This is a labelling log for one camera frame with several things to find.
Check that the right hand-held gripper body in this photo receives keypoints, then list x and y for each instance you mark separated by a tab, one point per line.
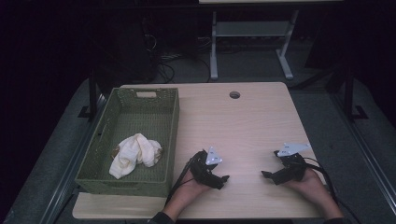
294	166

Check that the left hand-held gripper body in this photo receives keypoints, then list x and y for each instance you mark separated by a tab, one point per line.
200	169

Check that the green woven basket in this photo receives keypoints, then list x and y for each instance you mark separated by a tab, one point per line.
140	124

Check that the cream cloth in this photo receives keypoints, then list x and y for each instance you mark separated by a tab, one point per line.
134	154

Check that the person's left hand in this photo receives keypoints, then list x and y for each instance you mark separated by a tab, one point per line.
186	193

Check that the white metal table frame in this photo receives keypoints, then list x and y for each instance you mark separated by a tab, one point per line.
252	29

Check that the person's right hand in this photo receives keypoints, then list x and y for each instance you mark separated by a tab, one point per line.
311	186

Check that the black stand post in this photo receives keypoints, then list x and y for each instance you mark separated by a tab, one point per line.
348	93
92	93

